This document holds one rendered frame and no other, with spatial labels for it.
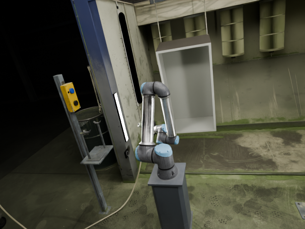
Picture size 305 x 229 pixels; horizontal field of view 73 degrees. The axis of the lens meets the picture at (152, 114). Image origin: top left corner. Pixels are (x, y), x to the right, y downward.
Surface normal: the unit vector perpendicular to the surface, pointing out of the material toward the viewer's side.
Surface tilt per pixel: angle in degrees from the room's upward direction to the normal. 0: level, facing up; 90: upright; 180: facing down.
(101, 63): 90
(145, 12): 90
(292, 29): 90
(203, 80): 102
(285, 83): 57
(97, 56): 90
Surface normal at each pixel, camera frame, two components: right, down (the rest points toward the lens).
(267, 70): -0.30, -0.16
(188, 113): -0.16, 0.58
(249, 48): -0.24, 0.40
